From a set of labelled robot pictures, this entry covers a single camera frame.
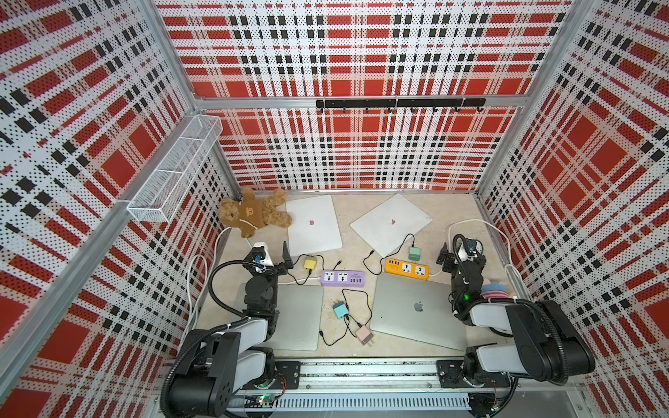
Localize green usb charger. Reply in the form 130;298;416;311
409;247;422;262

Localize black cable laptop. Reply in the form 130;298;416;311
318;315;356;347
341;288;375;335
362;232;416;276
286;253;343;287

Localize teal usb charger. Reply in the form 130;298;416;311
333;301;348;319

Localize pink usb charger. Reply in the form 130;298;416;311
355;326;373;345

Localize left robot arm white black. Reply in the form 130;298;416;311
160;243;294;417

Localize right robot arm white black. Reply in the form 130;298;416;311
449;234;596;387

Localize white laptop back left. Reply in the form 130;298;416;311
286;195;343;257

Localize white laptop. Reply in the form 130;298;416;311
350;194;433;257
286;195;343;257

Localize silver laptop front left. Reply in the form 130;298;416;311
240;285;324;352

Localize silver laptop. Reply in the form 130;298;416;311
370;273;467;351
240;285;324;352

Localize silver laptop front right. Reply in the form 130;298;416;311
370;273;467;351

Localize white laptop back right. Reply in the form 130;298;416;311
350;194;433;257

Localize plush doll striped hat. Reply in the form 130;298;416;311
481;282;510;300

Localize purple power strip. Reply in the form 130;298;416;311
320;270;365;288

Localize brown teddy bear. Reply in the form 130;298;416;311
218;188;293;238

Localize orange power strip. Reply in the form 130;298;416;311
384;258;430;280

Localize white power cord right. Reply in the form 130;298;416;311
428;218;534;301

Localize white power cord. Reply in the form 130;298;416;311
428;218;534;301
177;225;322;359

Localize white power cord left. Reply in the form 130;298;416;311
177;225;322;359

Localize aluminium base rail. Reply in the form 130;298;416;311
148;356;586;418

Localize white wire mesh basket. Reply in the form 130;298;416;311
127;115;222;223

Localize black hook rail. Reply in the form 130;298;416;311
315;98;487;111

